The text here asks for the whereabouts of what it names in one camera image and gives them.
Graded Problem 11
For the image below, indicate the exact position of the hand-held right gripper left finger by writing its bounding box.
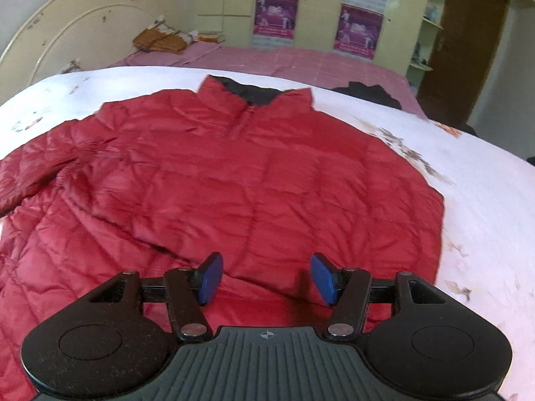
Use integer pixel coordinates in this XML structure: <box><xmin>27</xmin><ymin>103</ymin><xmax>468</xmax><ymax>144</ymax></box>
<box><xmin>81</xmin><ymin>252</ymin><xmax>224</xmax><ymax>344</ymax></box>

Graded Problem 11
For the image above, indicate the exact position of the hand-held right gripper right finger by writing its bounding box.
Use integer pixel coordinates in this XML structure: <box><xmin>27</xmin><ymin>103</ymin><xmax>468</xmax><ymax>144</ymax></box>
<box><xmin>310</xmin><ymin>253</ymin><xmax>455</xmax><ymax>342</ymax></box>

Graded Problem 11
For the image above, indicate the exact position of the red puffer jacket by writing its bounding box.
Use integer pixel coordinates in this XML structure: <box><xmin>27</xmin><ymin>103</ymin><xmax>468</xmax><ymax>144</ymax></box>
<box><xmin>0</xmin><ymin>74</ymin><xmax>446</xmax><ymax>401</ymax></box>

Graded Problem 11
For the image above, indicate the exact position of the white floral blanket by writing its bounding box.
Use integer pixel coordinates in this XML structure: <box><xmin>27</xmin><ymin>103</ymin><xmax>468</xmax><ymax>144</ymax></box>
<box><xmin>0</xmin><ymin>66</ymin><xmax>535</xmax><ymax>401</ymax></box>

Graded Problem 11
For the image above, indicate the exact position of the black cloth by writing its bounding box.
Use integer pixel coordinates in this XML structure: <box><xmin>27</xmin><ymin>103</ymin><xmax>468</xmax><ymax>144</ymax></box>
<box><xmin>332</xmin><ymin>80</ymin><xmax>402</xmax><ymax>112</ymax></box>

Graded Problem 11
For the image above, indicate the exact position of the pink bedsheet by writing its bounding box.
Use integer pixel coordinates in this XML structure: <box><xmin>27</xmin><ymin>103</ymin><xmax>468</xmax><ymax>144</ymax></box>
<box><xmin>113</xmin><ymin>44</ymin><xmax>429</xmax><ymax>120</ymax></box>

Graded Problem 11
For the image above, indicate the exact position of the orange patterned cloth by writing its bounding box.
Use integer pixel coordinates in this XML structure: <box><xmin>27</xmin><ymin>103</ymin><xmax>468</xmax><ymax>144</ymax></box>
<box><xmin>132</xmin><ymin>14</ymin><xmax>200</xmax><ymax>54</ymax></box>

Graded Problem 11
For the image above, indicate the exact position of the cream wardrobe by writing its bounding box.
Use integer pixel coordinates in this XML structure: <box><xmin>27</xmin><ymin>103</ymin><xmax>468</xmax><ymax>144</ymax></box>
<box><xmin>192</xmin><ymin>0</ymin><xmax>440</xmax><ymax>64</ymax></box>

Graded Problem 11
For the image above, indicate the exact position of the cream corner shelf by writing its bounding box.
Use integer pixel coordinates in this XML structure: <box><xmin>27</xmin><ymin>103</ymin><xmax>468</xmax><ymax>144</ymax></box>
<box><xmin>409</xmin><ymin>0</ymin><xmax>455</xmax><ymax>77</ymax></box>

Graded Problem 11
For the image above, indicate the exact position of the brown wooden door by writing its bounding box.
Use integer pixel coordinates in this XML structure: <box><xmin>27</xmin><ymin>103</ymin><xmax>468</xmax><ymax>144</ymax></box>
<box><xmin>417</xmin><ymin>0</ymin><xmax>513</xmax><ymax>127</ymax></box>

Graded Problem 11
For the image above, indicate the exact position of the cream wooden headboard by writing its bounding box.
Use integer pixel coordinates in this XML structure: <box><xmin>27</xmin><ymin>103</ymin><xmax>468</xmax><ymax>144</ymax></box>
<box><xmin>0</xmin><ymin>0</ymin><xmax>185</xmax><ymax>106</ymax></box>

